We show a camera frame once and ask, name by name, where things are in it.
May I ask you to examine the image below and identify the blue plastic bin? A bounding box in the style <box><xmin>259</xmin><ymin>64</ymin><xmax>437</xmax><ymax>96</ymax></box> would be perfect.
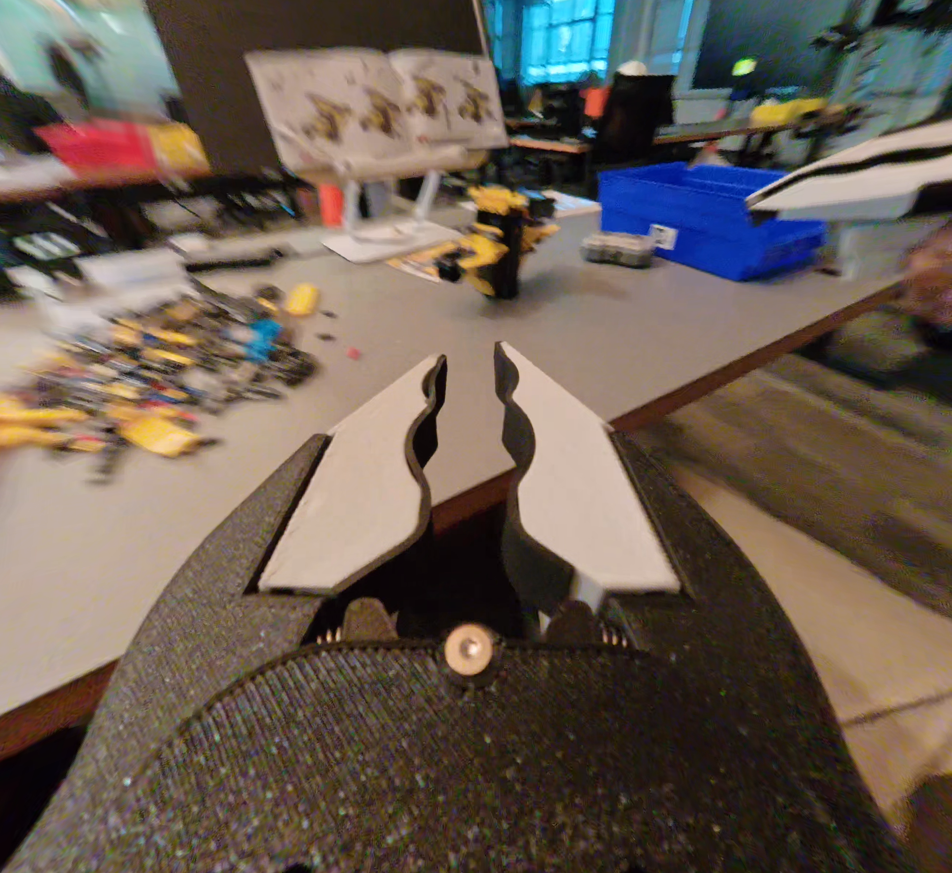
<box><xmin>597</xmin><ymin>161</ymin><xmax>828</xmax><ymax>283</ymax></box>

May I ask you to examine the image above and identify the open instruction booklet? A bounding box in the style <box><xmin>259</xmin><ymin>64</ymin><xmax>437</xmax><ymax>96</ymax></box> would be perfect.
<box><xmin>245</xmin><ymin>48</ymin><xmax>510</xmax><ymax>171</ymax></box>

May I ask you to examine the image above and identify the red and yellow box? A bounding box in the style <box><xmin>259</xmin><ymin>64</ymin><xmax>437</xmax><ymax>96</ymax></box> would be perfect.
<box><xmin>36</xmin><ymin>118</ymin><xmax>211</xmax><ymax>176</ymax></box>

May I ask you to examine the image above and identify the wooden background table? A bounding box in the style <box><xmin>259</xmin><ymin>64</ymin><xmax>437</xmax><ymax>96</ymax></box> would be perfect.
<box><xmin>509</xmin><ymin>116</ymin><xmax>819</xmax><ymax>178</ymax></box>

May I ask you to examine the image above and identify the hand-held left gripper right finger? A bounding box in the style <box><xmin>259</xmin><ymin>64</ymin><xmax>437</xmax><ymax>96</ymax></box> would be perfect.
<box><xmin>493</xmin><ymin>341</ymin><xmax>683</xmax><ymax>617</ymax></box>

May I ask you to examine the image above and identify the yellow toy brick vehicle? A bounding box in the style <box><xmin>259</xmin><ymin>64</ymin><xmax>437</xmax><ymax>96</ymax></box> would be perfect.
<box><xmin>435</xmin><ymin>185</ymin><xmax>560</xmax><ymax>300</ymax></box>

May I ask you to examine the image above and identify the yellow sticker sheet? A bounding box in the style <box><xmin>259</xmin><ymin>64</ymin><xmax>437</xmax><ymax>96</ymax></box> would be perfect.
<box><xmin>385</xmin><ymin>241</ymin><xmax>477</xmax><ymax>287</ymax></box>

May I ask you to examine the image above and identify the pile of toy brick pieces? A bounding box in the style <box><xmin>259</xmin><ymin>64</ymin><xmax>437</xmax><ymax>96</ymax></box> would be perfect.
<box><xmin>0</xmin><ymin>282</ymin><xmax>321</xmax><ymax>480</ymax></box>

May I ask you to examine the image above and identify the grey brick motor block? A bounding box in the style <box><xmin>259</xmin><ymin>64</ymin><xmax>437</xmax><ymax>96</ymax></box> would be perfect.
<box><xmin>580</xmin><ymin>232</ymin><xmax>655</xmax><ymax>270</ymax></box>

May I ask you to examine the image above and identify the yellow plastic bin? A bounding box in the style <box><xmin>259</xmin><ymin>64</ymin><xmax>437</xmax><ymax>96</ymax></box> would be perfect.
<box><xmin>747</xmin><ymin>98</ymin><xmax>827</xmax><ymax>128</ymax></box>

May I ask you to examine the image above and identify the person's right hand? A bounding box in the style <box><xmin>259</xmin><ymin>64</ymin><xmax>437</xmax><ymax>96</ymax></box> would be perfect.
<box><xmin>902</xmin><ymin>219</ymin><xmax>952</xmax><ymax>346</ymax></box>

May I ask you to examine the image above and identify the white book stand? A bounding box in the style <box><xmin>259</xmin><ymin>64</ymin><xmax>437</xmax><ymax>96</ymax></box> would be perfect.
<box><xmin>297</xmin><ymin>144</ymin><xmax>477</xmax><ymax>264</ymax></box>

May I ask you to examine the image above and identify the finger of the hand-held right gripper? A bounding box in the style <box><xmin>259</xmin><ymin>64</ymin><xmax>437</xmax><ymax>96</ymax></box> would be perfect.
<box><xmin>787</xmin><ymin>120</ymin><xmax>952</xmax><ymax>180</ymax></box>
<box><xmin>746</xmin><ymin>159</ymin><xmax>952</xmax><ymax>223</ymax></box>

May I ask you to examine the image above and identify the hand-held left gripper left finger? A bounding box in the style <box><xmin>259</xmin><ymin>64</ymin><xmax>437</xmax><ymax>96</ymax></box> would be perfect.
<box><xmin>257</xmin><ymin>354</ymin><xmax>449</xmax><ymax>596</ymax></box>

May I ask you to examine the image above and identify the dark wall screen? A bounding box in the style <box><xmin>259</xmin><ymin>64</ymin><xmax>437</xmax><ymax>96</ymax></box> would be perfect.
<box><xmin>690</xmin><ymin>0</ymin><xmax>856</xmax><ymax>95</ymax></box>

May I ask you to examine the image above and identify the black office chair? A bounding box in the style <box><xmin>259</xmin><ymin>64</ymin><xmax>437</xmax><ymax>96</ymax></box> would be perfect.
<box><xmin>591</xmin><ymin>73</ymin><xmax>676</xmax><ymax>171</ymax></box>

